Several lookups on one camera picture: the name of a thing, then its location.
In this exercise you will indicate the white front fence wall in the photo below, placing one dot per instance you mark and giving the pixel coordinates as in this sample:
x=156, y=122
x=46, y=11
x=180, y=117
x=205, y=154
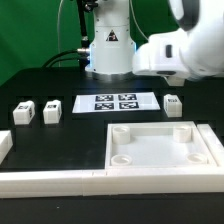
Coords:
x=111, y=182

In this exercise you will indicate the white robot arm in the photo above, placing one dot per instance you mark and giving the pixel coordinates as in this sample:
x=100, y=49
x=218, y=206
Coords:
x=192, y=52

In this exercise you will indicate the white left fence block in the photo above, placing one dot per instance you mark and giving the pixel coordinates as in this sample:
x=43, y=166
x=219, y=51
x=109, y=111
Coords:
x=5, y=144

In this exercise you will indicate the white marker sheet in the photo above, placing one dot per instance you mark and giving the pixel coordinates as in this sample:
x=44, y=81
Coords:
x=115, y=102

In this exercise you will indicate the white square tabletop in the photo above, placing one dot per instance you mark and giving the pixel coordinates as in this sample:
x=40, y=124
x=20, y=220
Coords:
x=156, y=145

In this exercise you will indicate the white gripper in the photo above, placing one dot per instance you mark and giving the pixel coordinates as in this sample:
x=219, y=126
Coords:
x=161, y=56

